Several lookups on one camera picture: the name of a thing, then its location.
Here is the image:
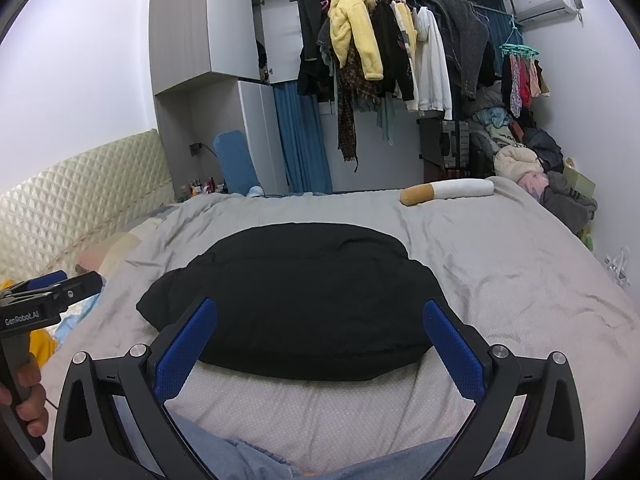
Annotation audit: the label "pale teal scarf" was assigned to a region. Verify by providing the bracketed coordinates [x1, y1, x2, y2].
[374, 95, 401, 144]

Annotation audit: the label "pink pillow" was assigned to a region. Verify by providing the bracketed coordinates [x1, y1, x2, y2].
[75, 230, 142, 282]

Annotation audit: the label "person's left hand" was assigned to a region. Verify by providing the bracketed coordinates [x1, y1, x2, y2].
[0, 359, 50, 437]

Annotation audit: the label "row of cosmetic bottles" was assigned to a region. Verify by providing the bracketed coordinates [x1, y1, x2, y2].
[180, 176, 226, 196]

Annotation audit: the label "cigarette-shaped pillow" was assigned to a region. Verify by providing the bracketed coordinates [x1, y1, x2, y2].
[400, 179, 495, 207]

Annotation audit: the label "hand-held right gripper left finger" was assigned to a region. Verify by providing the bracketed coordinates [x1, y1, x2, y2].
[51, 296, 227, 480]

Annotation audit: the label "green clip hanger with laundry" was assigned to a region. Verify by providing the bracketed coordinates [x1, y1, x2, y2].
[499, 12, 551, 116]

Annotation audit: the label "white and yellow garment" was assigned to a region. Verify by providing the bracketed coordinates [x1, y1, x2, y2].
[391, 1, 419, 113]

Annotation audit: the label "grey wall cabinet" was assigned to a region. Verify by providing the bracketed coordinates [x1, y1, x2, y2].
[149, 0, 302, 196]

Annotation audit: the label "blue curtain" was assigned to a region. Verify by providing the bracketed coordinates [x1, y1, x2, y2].
[272, 82, 334, 195]

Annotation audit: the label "black hanging coat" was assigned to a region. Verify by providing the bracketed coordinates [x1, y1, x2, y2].
[297, 0, 336, 104]

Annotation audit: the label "yellow fleece jacket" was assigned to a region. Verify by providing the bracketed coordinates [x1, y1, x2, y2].
[328, 0, 385, 82]

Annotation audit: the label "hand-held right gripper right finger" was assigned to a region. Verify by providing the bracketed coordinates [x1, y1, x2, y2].
[422, 296, 587, 480]

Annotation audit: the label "olive green box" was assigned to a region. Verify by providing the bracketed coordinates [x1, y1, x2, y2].
[562, 157, 596, 197]

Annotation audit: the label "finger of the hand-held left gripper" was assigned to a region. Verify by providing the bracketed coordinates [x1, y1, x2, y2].
[9, 269, 69, 293]
[51, 270, 104, 309]

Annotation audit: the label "black suitcase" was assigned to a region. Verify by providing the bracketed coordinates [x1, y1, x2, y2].
[419, 117, 471, 171]

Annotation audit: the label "pile of clothes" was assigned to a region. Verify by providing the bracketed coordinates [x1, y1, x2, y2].
[467, 82, 599, 234]

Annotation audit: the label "cream quilted headboard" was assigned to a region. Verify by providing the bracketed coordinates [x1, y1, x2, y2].
[0, 129, 174, 286]

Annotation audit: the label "black puffer jacket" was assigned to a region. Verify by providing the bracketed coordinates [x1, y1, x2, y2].
[136, 222, 446, 382]

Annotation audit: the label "blue chair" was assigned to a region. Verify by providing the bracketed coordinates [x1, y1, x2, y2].
[213, 131, 261, 195]

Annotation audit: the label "white plastic hangers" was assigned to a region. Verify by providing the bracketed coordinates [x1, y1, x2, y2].
[602, 245, 634, 289]

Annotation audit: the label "black hanging jacket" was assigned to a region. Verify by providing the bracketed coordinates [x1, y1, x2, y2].
[370, 0, 420, 104]

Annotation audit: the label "light blue cloth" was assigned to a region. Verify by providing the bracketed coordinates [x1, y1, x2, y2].
[54, 294, 104, 344]

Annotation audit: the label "dark grey sweater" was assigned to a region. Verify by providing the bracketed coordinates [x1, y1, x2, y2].
[425, 0, 494, 99]

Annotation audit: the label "white hoodie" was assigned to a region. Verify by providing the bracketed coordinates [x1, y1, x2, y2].
[414, 6, 454, 121]

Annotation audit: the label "leopard print scarf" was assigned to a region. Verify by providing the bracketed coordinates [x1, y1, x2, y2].
[336, 42, 381, 162]

